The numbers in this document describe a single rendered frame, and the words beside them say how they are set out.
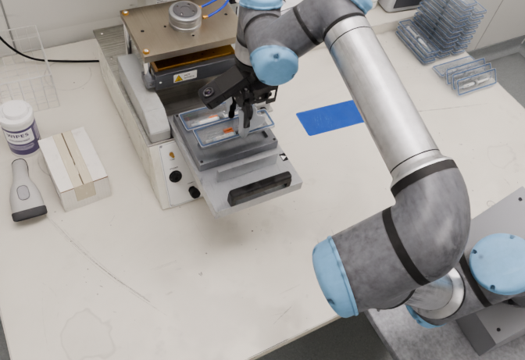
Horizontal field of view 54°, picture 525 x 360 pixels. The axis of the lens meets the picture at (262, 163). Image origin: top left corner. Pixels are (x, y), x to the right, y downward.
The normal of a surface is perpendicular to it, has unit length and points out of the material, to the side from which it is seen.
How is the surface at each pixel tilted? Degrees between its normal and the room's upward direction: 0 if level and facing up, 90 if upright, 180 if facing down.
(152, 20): 0
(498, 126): 0
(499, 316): 44
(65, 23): 90
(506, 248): 36
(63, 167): 2
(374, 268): 51
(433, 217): 30
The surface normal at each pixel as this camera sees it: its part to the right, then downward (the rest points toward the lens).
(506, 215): -0.54, -0.26
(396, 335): 0.13, -0.61
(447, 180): 0.15, -0.38
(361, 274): -0.40, 0.05
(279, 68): 0.20, 0.79
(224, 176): 0.45, 0.74
